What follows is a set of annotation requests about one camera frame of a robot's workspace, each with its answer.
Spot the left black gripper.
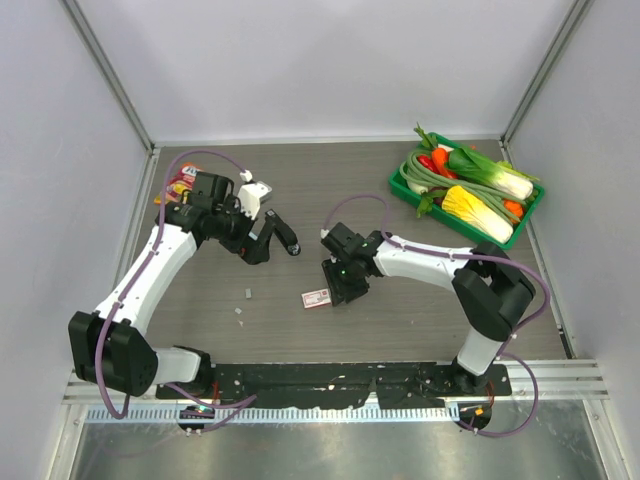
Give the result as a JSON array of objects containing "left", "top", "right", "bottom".
[{"left": 212, "top": 195, "right": 274, "bottom": 264}]

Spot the black large stapler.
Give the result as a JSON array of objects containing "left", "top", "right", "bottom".
[{"left": 265, "top": 209, "right": 301, "bottom": 256}]

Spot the red staple box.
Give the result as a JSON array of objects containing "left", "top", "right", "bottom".
[{"left": 301, "top": 289, "right": 332, "bottom": 309}]

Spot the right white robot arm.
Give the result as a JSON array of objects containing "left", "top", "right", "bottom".
[{"left": 321, "top": 223, "right": 536, "bottom": 395}]

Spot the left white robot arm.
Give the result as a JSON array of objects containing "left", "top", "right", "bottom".
[{"left": 68, "top": 172, "right": 272, "bottom": 399}]

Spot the orange candy bag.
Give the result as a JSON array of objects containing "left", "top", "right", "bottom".
[{"left": 165, "top": 162, "right": 201, "bottom": 203}]

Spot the green plastic tray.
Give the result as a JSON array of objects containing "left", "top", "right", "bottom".
[{"left": 389, "top": 126, "right": 544, "bottom": 250}]

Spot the green long beans toy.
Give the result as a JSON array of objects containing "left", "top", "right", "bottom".
[{"left": 399, "top": 150, "right": 527, "bottom": 220}]

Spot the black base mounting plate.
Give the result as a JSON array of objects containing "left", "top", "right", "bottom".
[{"left": 178, "top": 362, "right": 512, "bottom": 410}]

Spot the red chili pepper toy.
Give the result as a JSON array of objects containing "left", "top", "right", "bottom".
[{"left": 417, "top": 155, "right": 440, "bottom": 175}]

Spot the yellow napa cabbage toy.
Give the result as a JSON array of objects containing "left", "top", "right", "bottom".
[{"left": 441, "top": 186, "right": 513, "bottom": 243}]

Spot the green bok choy toy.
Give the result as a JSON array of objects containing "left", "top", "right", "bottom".
[{"left": 446, "top": 147, "right": 534, "bottom": 201}]

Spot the small orange carrot toy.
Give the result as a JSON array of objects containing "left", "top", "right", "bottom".
[{"left": 503, "top": 199, "right": 524, "bottom": 219}]

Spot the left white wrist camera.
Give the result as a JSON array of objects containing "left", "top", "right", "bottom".
[{"left": 237, "top": 170, "right": 272, "bottom": 220}]

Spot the white slotted cable duct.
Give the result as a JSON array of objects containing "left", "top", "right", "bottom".
[{"left": 85, "top": 403, "right": 459, "bottom": 425}]

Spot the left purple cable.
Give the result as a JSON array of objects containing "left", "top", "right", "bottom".
[{"left": 94, "top": 149, "right": 259, "bottom": 434}]

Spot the purple cable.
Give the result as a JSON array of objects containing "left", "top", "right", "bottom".
[
  {"left": 322, "top": 193, "right": 551, "bottom": 437},
  {"left": 94, "top": 149, "right": 259, "bottom": 434}
]

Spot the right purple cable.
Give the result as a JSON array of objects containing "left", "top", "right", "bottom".
[{"left": 322, "top": 193, "right": 551, "bottom": 437}]

